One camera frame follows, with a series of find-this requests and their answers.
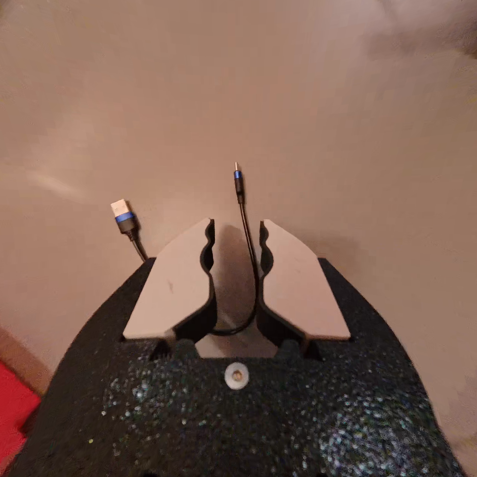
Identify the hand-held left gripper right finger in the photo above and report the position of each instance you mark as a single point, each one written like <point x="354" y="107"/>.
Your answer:
<point x="298" y="290"/>

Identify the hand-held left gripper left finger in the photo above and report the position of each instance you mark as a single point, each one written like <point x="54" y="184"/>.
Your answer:
<point x="175" y="287"/>

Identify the red plastic bin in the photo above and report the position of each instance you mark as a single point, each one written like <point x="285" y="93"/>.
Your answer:
<point x="15" y="406"/>

